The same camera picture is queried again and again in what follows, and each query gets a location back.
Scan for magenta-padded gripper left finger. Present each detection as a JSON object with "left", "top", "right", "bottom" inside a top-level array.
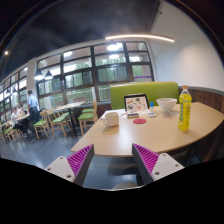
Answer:
[{"left": 44, "top": 143, "right": 96, "bottom": 187}]

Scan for black-framed window wall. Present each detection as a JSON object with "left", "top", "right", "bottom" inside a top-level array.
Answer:
[{"left": 0, "top": 40, "right": 155, "bottom": 123}]

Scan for small dark phone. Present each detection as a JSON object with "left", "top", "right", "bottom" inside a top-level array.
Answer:
[{"left": 126, "top": 111, "right": 140, "bottom": 119}]

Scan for round glowing pendant lamp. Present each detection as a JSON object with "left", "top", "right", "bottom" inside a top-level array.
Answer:
[{"left": 106, "top": 41, "right": 124, "bottom": 52}]

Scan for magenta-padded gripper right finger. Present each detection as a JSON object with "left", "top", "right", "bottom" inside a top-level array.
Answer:
[{"left": 131, "top": 143, "right": 185, "bottom": 186}]

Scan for white bowl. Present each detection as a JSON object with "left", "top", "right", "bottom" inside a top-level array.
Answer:
[{"left": 155, "top": 97, "right": 178, "bottom": 113}]

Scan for white paper napkin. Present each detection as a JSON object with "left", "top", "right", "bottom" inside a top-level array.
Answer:
[{"left": 162, "top": 110, "right": 180, "bottom": 118}]

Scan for wooden chairs with green seats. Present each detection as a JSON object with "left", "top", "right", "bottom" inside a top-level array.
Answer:
[{"left": 0, "top": 100, "right": 99, "bottom": 143}]

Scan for light wooden dining table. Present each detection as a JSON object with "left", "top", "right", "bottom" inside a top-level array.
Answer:
[{"left": 53, "top": 100, "right": 87, "bottom": 136}]

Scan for curved linear ceiling light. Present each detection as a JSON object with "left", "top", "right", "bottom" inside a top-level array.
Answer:
[{"left": 105, "top": 33, "right": 176, "bottom": 43}]

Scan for black pendant lamp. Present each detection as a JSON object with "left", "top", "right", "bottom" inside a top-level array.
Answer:
[
  {"left": 44, "top": 69, "right": 54, "bottom": 81},
  {"left": 34, "top": 69, "right": 45, "bottom": 82}
]

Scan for flat round red coaster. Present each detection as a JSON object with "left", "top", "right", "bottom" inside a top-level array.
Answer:
[{"left": 132, "top": 118, "right": 147, "bottom": 125}]

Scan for green upholstered bench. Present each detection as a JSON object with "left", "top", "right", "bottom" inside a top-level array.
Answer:
[{"left": 109, "top": 81, "right": 181, "bottom": 111}]

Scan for yellow drink bottle orange cap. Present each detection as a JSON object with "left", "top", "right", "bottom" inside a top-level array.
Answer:
[{"left": 177, "top": 84, "right": 193, "bottom": 132}]

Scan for person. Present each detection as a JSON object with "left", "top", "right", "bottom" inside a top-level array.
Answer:
[
  {"left": 10, "top": 103, "right": 29, "bottom": 135},
  {"left": 27, "top": 89, "right": 40, "bottom": 126}
]

